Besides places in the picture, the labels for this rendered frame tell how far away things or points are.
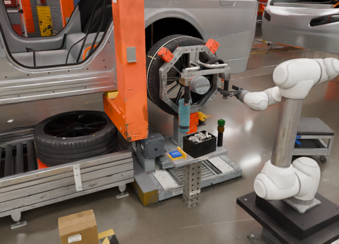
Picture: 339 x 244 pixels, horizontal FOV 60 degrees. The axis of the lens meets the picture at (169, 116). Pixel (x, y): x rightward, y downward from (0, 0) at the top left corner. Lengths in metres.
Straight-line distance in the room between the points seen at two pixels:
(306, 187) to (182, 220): 0.90
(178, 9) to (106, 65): 0.76
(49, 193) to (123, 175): 0.54
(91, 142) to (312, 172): 1.48
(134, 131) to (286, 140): 1.03
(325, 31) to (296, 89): 3.00
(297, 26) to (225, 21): 1.91
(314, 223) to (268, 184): 0.34
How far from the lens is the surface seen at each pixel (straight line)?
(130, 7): 1.90
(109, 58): 2.47
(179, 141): 2.69
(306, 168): 1.78
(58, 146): 2.29
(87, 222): 2.02
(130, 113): 2.04
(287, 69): 1.44
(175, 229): 2.17
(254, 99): 1.99
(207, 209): 2.33
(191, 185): 2.23
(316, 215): 1.90
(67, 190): 2.29
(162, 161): 2.60
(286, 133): 1.57
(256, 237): 2.17
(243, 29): 3.02
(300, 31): 4.58
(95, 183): 2.31
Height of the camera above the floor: 1.50
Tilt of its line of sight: 23 degrees down
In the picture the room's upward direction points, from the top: straight up
